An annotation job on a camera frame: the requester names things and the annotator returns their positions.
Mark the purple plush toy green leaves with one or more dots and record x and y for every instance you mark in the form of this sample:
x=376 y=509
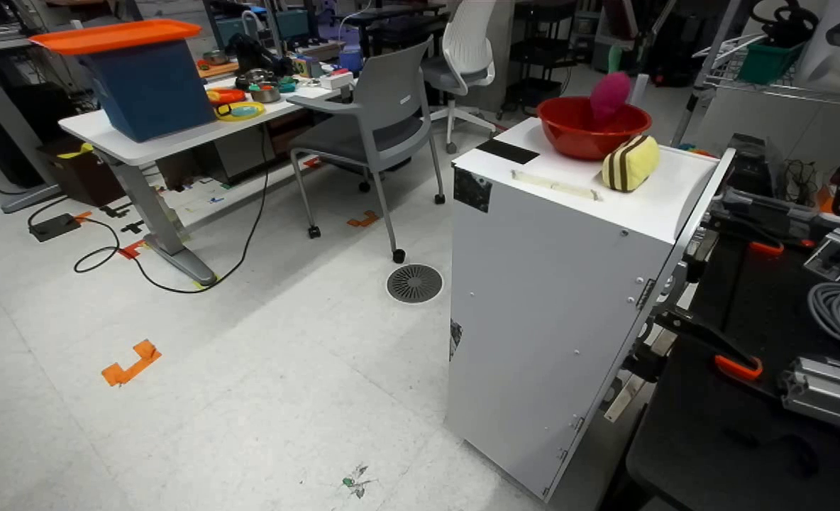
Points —
x=612 y=94

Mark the red plastic bowl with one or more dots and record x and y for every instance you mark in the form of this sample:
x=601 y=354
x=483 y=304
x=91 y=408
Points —
x=571 y=133

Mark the yellow brown striped plush toy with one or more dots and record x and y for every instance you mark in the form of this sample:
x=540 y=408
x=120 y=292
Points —
x=635 y=164

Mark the round grey floor drain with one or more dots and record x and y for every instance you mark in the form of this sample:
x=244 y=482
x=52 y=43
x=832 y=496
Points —
x=415 y=283

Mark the small orange floor tape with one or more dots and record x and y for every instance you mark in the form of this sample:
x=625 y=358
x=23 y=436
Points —
x=365 y=221

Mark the black rectangular sticker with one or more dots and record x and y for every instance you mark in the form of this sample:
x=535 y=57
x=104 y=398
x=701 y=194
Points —
x=472 y=192
x=507 y=153

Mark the white cabinet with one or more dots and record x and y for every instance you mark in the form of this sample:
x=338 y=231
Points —
x=535 y=314

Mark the white tape strip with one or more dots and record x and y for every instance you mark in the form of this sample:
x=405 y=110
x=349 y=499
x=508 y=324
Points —
x=552 y=187

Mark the grey office chair metal legs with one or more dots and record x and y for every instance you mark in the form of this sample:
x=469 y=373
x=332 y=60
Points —
x=392 y=94

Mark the white office chair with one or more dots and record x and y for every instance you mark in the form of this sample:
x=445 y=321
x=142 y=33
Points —
x=467 y=57

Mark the white desk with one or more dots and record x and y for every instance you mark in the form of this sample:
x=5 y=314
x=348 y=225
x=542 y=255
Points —
x=147 y=143

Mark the blue bin orange lid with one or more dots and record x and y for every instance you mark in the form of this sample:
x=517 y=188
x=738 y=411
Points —
x=147 y=89

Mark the black perforated table board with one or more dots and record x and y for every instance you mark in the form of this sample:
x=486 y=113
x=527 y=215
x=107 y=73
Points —
x=721 y=444

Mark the black power adapter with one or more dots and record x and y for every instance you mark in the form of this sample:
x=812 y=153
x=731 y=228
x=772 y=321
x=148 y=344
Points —
x=54 y=228

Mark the green bin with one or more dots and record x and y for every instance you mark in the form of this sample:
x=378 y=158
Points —
x=769 y=60

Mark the large orange floor bracket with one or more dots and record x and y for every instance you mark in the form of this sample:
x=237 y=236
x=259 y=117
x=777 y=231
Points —
x=127 y=368

